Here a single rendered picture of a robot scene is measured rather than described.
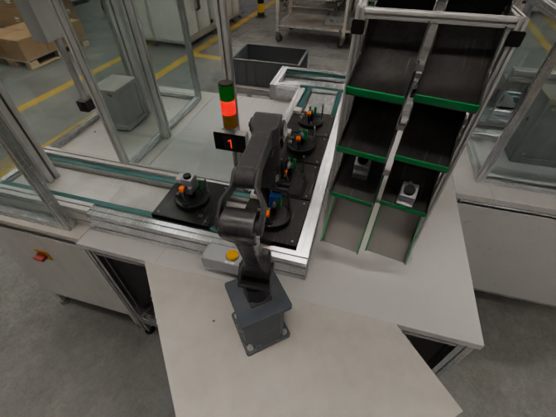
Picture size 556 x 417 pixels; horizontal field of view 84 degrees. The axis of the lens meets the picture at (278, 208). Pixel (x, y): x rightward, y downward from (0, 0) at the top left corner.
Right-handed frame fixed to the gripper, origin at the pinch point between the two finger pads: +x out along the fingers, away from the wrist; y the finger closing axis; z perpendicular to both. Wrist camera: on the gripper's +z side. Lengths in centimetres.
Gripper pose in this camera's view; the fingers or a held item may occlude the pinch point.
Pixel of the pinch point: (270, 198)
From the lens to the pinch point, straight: 84.0
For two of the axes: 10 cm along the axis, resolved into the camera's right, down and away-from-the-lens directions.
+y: -9.6, -1.9, 1.9
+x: 0.0, 7.1, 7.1
